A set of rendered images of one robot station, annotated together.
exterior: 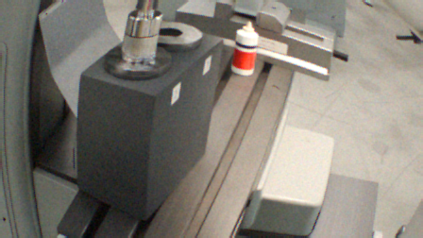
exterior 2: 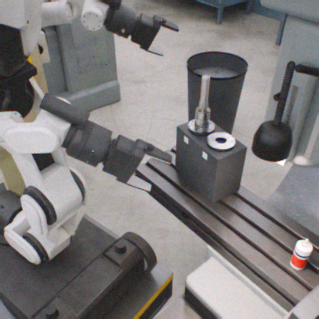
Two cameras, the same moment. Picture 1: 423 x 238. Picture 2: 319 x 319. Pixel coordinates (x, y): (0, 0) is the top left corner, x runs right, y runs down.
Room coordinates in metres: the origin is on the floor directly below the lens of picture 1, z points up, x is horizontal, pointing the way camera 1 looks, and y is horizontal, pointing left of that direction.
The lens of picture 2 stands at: (1.36, -0.76, 1.84)
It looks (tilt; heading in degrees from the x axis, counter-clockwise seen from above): 40 degrees down; 131
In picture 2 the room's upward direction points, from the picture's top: straight up
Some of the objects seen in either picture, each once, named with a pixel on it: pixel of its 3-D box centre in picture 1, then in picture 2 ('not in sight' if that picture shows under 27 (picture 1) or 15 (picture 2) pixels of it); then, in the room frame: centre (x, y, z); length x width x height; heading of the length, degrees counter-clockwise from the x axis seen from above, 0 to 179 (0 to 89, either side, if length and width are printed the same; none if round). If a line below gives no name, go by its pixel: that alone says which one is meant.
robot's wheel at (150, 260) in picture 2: not in sight; (137, 252); (0.62, -0.06, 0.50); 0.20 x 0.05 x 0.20; 2
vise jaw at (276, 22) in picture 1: (274, 15); not in sight; (1.39, -0.10, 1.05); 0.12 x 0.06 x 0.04; 169
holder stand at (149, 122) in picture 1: (143, 110); (208, 157); (0.85, 0.09, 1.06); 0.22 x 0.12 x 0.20; 163
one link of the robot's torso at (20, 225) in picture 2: not in sight; (40, 232); (0.36, -0.34, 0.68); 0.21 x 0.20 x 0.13; 2
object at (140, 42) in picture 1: (140, 37); (202, 118); (0.80, 0.10, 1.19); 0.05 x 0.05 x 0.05
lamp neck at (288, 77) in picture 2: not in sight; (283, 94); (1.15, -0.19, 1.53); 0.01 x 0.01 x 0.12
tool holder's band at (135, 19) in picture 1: (144, 16); (203, 110); (0.80, 0.10, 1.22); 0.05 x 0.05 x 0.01
